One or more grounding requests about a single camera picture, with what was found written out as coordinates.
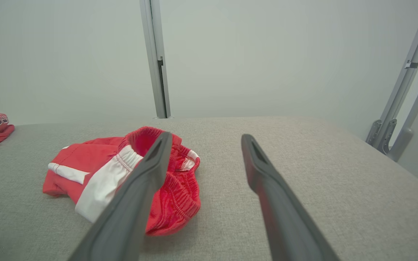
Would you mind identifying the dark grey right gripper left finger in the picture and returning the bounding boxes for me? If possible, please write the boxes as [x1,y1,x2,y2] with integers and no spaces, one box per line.
[67,131,173,261]

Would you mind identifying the grey metal partition post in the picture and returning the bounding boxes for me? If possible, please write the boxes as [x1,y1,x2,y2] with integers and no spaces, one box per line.
[139,0,168,119]
[150,0,172,119]

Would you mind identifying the red and white shorts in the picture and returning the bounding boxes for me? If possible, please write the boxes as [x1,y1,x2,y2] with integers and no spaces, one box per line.
[42,126,201,237]

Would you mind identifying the grey metal frame with brackets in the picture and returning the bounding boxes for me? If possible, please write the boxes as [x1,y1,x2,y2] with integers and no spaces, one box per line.
[366,0,418,154]

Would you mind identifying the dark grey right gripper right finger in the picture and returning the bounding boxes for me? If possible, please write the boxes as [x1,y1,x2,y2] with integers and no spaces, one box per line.
[241,134,341,261]

